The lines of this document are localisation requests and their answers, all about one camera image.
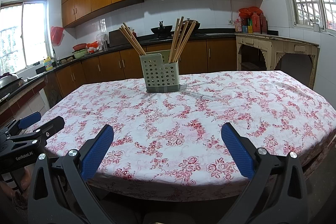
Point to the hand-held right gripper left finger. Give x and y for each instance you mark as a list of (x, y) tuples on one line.
[(97, 150)]

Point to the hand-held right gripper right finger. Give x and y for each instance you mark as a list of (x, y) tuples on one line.
[(237, 148)]

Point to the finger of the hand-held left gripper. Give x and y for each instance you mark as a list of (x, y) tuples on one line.
[(30, 119), (52, 128)]

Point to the green perforated utensil holder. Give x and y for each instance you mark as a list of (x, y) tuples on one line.
[(157, 77)]

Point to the wooden chopstick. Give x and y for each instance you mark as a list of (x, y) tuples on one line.
[(135, 38), (186, 41), (177, 39), (132, 40), (129, 42), (173, 40), (180, 41)]

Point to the person's left hand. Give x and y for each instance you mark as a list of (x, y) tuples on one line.
[(25, 179)]

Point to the metal pot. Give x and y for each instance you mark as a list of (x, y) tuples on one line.
[(9, 81)]

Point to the red floral tablecloth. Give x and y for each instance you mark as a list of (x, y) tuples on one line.
[(210, 108)]

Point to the yellow detergent bottle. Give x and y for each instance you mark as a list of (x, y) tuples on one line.
[(48, 64)]

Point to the sink faucet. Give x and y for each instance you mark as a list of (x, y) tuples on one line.
[(54, 56)]

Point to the brown potato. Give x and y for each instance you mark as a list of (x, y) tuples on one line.
[(71, 58)]

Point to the green basin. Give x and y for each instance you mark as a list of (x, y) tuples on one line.
[(80, 54)]

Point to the sliding glass window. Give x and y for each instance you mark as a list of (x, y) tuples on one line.
[(34, 35)]

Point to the red basin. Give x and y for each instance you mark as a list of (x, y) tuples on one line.
[(80, 47)]

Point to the wooden base cabinets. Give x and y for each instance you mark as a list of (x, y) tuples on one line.
[(110, 64)]

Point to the hanging red plastic bag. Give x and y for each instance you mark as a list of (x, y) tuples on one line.
[(57, 35)]

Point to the orange plastic bag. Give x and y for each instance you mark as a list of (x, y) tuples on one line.
[(92, 45)]

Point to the clear plastic bag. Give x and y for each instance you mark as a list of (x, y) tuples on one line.
[(101, 37)]

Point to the dark cutting board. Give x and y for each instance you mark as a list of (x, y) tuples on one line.
[(115, 39)]

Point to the worn cream wooden table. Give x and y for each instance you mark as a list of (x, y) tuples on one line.
[(273, 43)]

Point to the black stone countertop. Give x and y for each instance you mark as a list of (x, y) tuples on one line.
[(220, 35)]

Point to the gas stove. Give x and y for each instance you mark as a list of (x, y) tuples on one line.
[(195, 34)]

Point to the red bottle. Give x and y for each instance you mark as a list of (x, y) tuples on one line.
[(135, 34)]

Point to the row of condiment bottles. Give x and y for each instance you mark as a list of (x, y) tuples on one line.
[(256, 23)]

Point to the black pot with lid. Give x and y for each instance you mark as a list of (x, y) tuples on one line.
[(197, 25)]

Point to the crumpled red plastic bag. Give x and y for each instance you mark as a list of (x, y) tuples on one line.
[(248, 11)]

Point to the black wok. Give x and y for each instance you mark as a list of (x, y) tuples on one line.
[(161, 29)]

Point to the wall socket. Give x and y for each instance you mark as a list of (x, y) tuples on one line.
[(230, 22)]

